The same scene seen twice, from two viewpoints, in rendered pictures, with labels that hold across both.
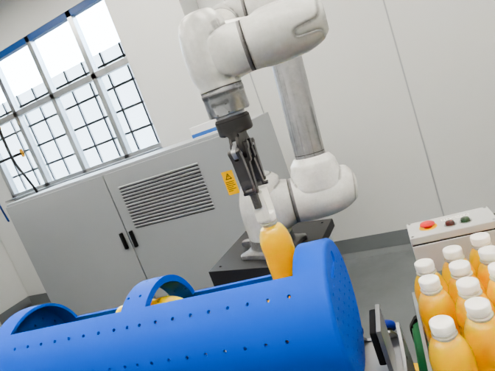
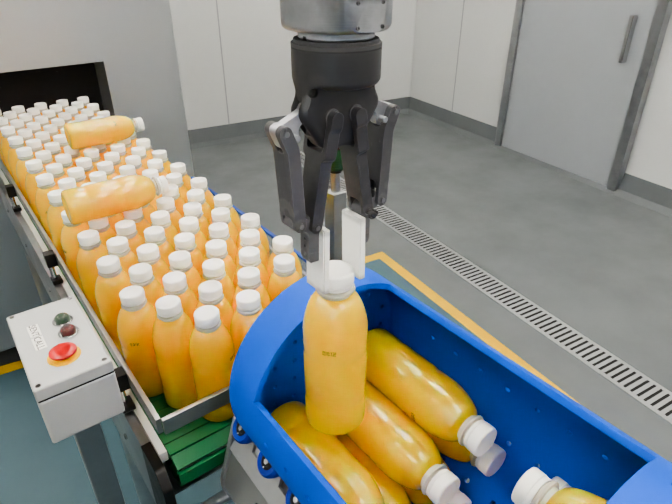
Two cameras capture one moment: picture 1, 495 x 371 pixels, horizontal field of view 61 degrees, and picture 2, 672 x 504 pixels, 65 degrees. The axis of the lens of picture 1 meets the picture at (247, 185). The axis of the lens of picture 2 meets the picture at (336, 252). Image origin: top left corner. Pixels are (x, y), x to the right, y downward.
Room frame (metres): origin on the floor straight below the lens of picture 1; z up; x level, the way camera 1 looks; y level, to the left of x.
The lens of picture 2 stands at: (1.28, 0.23, 1.60)
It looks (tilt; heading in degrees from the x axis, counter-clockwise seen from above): 30 degrees down; 213
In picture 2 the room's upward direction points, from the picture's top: straight up
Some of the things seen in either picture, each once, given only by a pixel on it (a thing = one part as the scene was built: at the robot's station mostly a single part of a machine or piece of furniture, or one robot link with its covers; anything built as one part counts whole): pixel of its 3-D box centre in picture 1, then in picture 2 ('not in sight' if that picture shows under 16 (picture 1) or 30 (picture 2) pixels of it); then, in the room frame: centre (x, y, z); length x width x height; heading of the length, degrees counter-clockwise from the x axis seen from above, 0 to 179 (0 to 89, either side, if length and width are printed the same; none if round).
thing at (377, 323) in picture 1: (382, 343); not in sight; (0.79, -0.15, 0.99); 0.10 x 0.02 x 0.12; 160
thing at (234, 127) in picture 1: (238, 135); (336, 91); (0.89, -0.02, 1.49); 0.08 x 0.07 x 0.09; 160
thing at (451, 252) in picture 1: (453, 253); (168, 307); (0.85, -0.37, 1.10); 0.04 x 0.04 x 0.02
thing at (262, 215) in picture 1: (259, 207); (353, 244); (0.87, -0.01, 1.33); 0.03 x 0.01 x 0.07; 70
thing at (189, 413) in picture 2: (426, 348); (275, 371); (0.76, -0.23, 0.96); 0.40 x 0.01 x 0.03; 160
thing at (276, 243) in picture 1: (281, 258); (335, 353); (0.90, -0.02, 1.20); 0.07 x 0.07 x 0.19
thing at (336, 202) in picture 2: not in sight; (335, 368); (0.32, -0.39, 0.55); 0.04 x 0.04 x 1.10; 70
